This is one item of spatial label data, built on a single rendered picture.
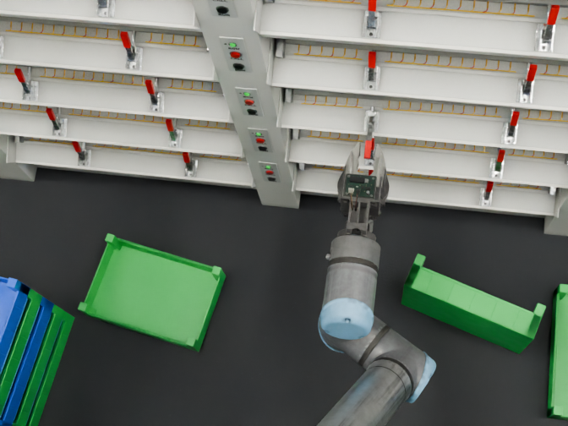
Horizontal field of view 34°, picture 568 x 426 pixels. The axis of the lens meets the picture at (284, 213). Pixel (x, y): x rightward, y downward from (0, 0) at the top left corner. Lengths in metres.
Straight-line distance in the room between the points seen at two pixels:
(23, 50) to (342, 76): 0.60
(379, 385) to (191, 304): 0.81
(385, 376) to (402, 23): 0.60
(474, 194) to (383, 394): 0.73
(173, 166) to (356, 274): 0.77
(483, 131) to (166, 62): 0.62
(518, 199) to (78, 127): 1.02
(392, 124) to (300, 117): 0.18
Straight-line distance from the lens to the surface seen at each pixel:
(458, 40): 1.50
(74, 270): 2.42
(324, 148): 2.03
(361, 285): 1.63
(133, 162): 2.30
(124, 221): 2.42
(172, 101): 1.91
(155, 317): 2.33
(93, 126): 2.14
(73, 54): 1.79
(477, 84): 1.68
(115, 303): 2.36
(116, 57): 1.76
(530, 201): 2.22
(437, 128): 1.85
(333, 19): 1.51
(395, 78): 1.67
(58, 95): 1.98
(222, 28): 1.52
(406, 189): 2.20
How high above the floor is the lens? 2.23
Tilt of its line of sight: 72 degrees down
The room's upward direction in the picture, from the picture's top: 16 degrees counter-clockwise
